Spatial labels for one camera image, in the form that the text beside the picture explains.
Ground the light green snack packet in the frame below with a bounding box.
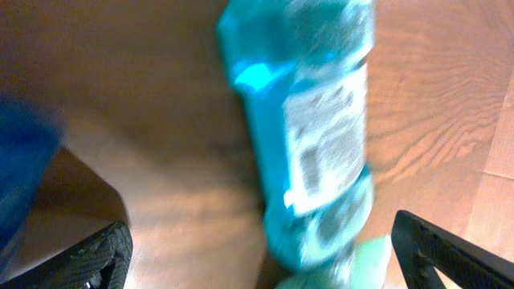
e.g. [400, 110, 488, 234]
[275, 234, 392, 289]

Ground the blue Oreo cookie pack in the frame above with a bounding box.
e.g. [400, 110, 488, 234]
[1, 94, 62, 248]

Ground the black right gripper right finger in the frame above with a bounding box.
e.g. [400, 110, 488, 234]
[391, 210, 513, 289]

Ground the teal mouthwash bottle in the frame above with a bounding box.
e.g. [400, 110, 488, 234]
[216, 0, 376, 271]

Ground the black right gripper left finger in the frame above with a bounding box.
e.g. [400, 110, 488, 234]
[1, 221, 133, 289]

